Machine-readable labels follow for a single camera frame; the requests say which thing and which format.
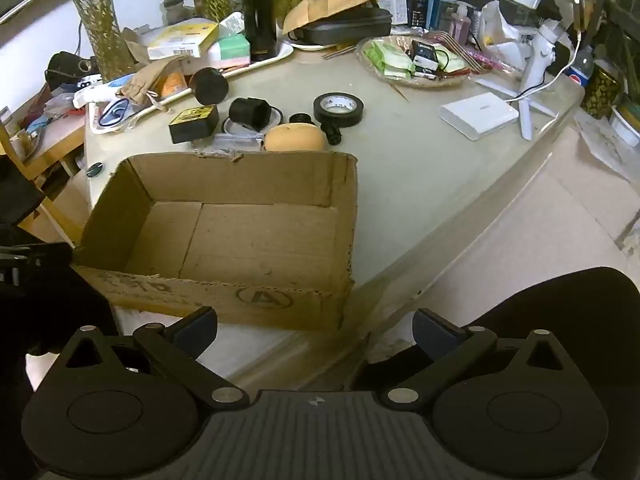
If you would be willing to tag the black thermos bottle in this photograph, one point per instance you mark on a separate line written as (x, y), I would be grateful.
(259, 10)

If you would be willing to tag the wooden side table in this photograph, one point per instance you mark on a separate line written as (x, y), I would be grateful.
(35, 160)

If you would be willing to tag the black box with yellow label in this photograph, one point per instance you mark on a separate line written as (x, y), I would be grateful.
(194, 126)

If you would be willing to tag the small black connector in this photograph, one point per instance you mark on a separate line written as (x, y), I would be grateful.
(331, 132)

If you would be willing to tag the black tape roll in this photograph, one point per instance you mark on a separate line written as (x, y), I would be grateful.
(339, 116)

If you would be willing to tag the black cylindrical part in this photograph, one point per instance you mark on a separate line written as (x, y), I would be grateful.
(250, 111)

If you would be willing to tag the white tray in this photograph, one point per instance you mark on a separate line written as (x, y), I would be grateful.
(283, 53)

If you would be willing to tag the glass vase with pale flowers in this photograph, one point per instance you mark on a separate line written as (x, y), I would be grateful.
(102, 30)

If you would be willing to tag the small black lens cap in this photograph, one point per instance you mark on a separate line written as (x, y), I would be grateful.
(301, 119)

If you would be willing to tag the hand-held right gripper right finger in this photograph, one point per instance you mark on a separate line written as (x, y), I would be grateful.
(430, 332)

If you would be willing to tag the white plastic bag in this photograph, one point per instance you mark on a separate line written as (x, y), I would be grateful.
(495, 25)

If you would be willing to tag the round glass plate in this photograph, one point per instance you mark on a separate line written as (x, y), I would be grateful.
(380, 76)

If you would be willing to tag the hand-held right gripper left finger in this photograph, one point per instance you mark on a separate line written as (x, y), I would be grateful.
(200, 330)

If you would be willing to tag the dark shelf unit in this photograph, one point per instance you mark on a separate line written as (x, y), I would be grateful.
(620, 10)

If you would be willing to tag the blue face mask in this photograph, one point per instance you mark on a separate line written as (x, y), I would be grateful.
(112, 112)

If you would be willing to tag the black round knob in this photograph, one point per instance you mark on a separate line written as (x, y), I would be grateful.
(209, 85)

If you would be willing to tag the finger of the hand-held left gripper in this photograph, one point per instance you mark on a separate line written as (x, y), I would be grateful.
(37, 256)

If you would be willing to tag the tan rounded object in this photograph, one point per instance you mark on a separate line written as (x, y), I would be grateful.
(295, 139)

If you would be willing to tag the white phone gimbal tripod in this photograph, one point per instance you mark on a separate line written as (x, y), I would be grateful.
(542, 45)

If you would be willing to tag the white rectangular box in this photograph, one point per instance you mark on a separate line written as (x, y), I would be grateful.
(478, 116)

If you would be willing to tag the brown paper envelope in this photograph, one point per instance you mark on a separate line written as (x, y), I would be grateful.
(327, 5)

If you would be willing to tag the small black packet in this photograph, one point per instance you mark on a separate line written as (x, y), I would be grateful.
(424, 55)

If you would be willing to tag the wooden skewers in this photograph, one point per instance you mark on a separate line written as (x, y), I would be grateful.
(340, 51)

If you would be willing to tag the black pouch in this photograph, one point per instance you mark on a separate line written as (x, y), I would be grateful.
(65, 66)

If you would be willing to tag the small black disc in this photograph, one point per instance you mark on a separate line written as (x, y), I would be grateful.
(94, 169)

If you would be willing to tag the black hard case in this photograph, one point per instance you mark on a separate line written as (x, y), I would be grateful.
(345, 27)

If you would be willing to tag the green tissue pack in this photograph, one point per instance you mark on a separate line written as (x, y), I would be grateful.
(231, 51)

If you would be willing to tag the soda bottle with blue label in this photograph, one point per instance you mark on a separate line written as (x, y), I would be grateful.
(580, 67)

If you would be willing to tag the orange packet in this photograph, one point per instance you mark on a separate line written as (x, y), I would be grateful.
(172, 83)

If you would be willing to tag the green packet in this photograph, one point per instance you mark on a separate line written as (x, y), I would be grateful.
(382, 52)
(400, 65)

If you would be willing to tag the yellow white medicine box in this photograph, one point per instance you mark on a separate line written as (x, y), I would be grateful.
(182, 40)

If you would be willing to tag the gold patterned can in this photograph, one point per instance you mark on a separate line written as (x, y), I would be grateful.
(600, 91)

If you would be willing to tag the plastic filter case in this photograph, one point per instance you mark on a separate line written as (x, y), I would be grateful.
(237, 143)

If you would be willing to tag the white tube with blue print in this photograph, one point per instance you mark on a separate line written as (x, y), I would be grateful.
(97, 93)

